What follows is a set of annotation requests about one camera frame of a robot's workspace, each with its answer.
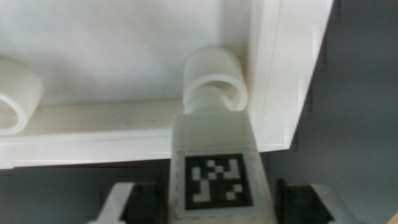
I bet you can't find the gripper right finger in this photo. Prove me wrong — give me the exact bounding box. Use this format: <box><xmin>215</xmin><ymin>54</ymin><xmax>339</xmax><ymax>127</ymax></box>
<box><xmin>275</xmin><ymin>179</ymin><xmax>355</xmax><ymax>224</ymax></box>

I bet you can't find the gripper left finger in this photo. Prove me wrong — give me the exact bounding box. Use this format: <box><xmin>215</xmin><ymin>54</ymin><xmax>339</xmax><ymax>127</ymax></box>
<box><xmin>87</xmin><ymin>181</ymin><xmax>167</xmax><ymax>224</ymax></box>

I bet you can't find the white table leg front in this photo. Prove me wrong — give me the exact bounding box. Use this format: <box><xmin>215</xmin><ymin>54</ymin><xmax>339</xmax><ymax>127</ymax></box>
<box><xmin>167</xmin><ymin>85</ymin><xmax>277</xmax><ymax>224</ymax></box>

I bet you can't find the white square tabletop part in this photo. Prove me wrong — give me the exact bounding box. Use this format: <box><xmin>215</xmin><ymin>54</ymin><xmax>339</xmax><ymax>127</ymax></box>
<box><xmin>0</xmin><ymin>0</ymin><xmax>338</xmax><ymax>169</ymax></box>

